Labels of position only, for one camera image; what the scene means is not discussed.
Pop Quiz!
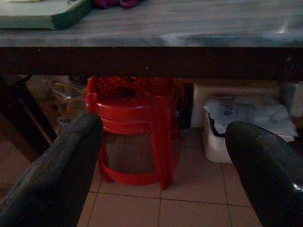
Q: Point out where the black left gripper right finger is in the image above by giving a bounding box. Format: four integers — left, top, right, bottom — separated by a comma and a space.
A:
224, 121, 303, 227

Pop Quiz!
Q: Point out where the pale green tray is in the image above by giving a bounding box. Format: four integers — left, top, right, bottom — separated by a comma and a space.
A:
0, 0, 93, 31

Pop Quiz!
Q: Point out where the red plastic stool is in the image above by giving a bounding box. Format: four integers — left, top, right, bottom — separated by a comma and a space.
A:
85, 76, 184, 191

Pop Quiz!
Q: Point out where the magenta cloth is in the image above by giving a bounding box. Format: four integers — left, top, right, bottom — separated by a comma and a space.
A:
93, 0, 140, 9

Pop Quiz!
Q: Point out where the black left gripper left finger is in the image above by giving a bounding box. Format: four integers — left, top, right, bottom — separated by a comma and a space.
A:
0, 113, 104, 227

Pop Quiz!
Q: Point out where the dark wooden table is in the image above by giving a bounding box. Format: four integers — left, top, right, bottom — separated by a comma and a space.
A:
0, 0, 303, 164

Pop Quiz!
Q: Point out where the crumpled white paper liner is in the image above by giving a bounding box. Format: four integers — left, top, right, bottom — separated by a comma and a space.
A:
203, 93, 299, 142

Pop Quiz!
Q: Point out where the white plastic bin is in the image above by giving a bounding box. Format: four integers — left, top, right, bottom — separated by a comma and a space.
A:
203, 104, 296, 164

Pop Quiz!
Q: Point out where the clear plastic bag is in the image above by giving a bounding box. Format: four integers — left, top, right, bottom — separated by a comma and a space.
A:
48, 80, 89, 128

